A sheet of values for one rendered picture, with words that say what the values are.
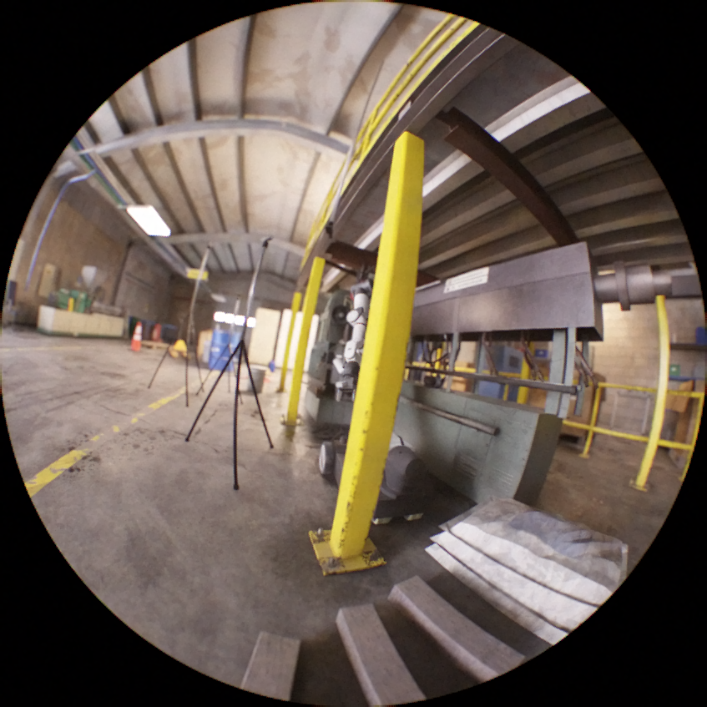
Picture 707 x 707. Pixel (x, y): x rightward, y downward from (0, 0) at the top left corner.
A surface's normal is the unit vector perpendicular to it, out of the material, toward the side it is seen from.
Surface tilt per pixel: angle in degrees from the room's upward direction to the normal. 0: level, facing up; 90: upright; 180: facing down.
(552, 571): 68
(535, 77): 180
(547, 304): 90
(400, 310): 90
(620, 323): 90
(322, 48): 171
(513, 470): 90
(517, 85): 180
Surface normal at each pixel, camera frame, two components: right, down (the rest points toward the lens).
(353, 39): -0.30, 0.95
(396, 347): 0.36, 0.03
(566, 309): -0.92, -0.16
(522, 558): -0.70, -0.52
